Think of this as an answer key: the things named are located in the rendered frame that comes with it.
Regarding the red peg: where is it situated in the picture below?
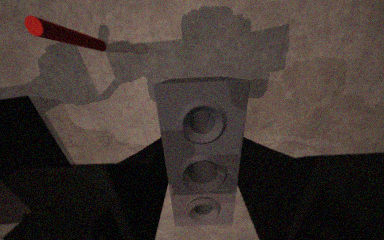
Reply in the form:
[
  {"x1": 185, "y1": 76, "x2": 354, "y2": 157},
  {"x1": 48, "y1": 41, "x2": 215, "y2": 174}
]
[{"x1": 24, "y1": 16, "x2": 107, "y2": 51}]

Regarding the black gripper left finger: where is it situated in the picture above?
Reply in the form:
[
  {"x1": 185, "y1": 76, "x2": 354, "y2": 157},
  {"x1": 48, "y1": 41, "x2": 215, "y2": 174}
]
[{"x1": 8, "y1": 138, "x2": 168, "y2": 240}]

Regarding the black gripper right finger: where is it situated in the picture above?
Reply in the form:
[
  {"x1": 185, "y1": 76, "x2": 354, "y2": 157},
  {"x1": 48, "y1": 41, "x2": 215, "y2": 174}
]
[{"x1": 237, "y1": 137, "x2": 384, "y2": 240}]

